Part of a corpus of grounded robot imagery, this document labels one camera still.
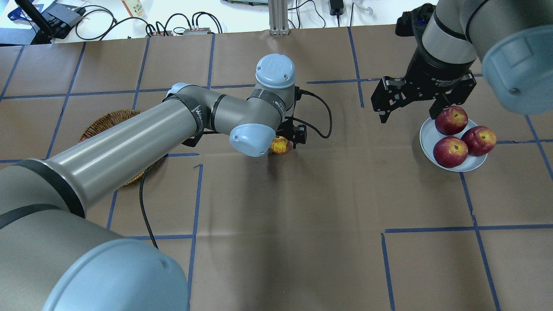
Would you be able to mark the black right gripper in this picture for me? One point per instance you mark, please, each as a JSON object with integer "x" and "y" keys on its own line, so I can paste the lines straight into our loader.
{"x": 435, "y": 70}

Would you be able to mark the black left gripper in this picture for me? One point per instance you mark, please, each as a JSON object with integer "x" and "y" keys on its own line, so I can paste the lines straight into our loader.
{"x": 299, "y": 133}

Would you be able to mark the red yellow carried apple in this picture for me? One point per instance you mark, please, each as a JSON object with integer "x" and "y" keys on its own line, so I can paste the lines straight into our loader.
{"x": 279, "y": 145}

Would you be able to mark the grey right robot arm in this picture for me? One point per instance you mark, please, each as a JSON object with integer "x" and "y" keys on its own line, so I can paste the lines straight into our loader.
{"x": 512, "y": 39}

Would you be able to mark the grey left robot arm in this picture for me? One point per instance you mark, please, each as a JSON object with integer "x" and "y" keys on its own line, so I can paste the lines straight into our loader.
{"x": 53, "y": 259}

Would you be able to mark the light blue plate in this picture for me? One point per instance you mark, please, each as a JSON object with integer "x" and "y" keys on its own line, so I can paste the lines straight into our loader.
{"x": 429, "y": 136}

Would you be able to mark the red apple upper plate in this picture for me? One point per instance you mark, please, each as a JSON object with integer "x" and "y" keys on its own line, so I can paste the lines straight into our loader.
{"x": 451, "y": 121}

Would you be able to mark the red apple plate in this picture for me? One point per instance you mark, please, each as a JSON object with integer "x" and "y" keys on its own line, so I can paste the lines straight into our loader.
{"x": 451, "y": 121}
{"x": 450, "y": 152}

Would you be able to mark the red apple lower plate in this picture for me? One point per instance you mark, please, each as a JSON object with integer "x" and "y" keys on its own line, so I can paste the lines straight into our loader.
{"x": 450, "y": 152}

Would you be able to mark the red apple plate edge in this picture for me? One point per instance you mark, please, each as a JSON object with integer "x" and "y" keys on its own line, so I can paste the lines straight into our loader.
{"x": 480, "y": 140}

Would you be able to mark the woven wicker basket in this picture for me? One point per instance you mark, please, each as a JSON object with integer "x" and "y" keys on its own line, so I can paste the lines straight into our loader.
{"x": 108, "y": 121}

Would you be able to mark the black power adapter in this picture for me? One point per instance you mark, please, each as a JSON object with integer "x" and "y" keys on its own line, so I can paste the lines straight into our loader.
{"x": 336, "y": 7}

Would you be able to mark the aluminium frame post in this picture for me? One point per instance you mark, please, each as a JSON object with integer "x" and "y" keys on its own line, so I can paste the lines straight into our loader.
{"x": 278, "y": 17}

